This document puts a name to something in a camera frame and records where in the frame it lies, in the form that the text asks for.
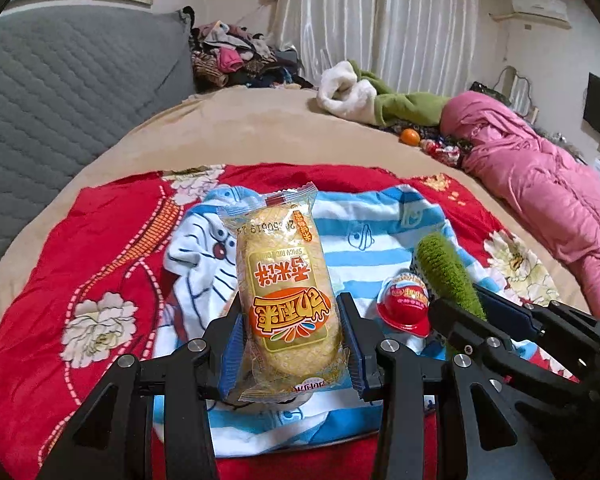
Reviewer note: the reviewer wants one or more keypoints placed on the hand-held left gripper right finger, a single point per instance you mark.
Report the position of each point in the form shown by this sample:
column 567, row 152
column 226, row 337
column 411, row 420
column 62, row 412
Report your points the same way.
column 355, row 360

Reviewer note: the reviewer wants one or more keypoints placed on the grey quilted headboard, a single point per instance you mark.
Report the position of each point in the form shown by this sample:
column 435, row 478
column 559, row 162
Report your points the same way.
column 70, row 100

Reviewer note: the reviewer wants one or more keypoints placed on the red toy egg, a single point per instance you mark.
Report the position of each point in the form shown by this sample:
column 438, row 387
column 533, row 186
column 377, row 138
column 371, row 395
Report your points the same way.
column 405, row 310

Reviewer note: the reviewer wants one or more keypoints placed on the green fuzzy scrunchie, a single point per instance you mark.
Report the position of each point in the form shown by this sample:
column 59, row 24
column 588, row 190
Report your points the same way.
column 445, row 270

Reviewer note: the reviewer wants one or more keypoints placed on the pink quilt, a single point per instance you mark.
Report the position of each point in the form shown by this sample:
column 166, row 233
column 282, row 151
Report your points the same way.
column 530, row 170

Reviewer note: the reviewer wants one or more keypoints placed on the pile of clothes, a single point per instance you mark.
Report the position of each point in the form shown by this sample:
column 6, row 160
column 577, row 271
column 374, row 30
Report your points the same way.
column 230, row 55

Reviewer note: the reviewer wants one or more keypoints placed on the dark patterned cloth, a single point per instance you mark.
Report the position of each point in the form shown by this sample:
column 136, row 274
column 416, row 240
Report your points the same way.
column 430, row 132

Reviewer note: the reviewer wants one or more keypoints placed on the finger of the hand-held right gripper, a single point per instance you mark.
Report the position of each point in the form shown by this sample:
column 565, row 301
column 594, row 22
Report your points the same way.
column 460, row 327
column 505, row 310

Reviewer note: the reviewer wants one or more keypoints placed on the red white foil candy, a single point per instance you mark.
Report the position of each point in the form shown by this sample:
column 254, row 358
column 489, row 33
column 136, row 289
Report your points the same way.
column 427, row 146
column 450, row 154

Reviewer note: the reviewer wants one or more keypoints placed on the orange fruit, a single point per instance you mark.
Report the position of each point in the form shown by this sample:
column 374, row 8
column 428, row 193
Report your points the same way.
column 409, row 137

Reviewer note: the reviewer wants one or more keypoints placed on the green white plush garment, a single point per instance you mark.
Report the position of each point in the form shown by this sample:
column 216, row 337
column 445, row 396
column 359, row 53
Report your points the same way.
column 405, row 107

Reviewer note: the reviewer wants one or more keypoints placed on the blue striped cartoon towel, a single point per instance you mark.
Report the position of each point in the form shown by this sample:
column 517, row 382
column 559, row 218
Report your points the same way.
column 360, row 260

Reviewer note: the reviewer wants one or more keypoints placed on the red floral blanket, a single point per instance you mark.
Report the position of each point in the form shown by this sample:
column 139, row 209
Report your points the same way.
column 105, row 260

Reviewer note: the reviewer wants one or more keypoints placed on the white pleated curtain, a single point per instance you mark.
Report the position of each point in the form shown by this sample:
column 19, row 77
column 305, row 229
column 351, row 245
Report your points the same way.
column 380, row 20

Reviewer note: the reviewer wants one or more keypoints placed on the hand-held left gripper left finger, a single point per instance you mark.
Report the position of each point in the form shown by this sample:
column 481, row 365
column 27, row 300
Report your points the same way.
column 227, row 377

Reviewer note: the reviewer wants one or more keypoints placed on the metal frame chair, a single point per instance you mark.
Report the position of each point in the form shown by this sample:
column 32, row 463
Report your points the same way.
column 519, row 92

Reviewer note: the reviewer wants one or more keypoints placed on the yellow rice cracker packet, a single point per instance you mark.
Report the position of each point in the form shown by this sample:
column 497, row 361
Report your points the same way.
column 285, row 300

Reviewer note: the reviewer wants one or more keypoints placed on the white air conditioner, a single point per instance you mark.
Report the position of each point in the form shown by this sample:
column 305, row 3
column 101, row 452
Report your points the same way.
column 537, row 7

